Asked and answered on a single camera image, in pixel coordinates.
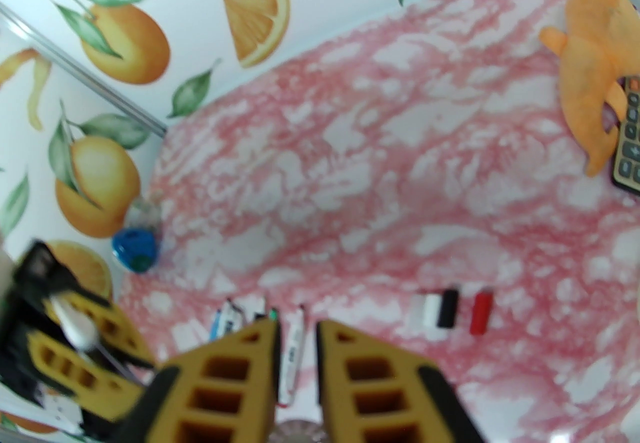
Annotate black pen cap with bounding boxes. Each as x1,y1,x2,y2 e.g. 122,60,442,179
438,287,461,330

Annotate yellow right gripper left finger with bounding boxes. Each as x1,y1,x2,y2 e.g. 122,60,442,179
119,317,282,443

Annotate grey desk calculator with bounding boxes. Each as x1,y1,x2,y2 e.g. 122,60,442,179
611,75,640,196

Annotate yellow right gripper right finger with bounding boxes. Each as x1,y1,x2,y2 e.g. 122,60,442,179
315,320,487,443

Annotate white bottle blue cap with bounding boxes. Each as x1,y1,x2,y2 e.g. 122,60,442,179
111,226,162,276

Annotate pink marble patterned mat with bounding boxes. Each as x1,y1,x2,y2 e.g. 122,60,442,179
112,0,640,443

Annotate blue thin pen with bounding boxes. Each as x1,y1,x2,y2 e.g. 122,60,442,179
209,301,236,343

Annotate red pen cap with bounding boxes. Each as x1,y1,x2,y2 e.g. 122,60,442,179
469,287,496,336

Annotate white thin pen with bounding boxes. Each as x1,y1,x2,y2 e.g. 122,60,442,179
226,297,251,329

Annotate orange plush toy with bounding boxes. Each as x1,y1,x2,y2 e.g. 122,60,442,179
538,0,640,178

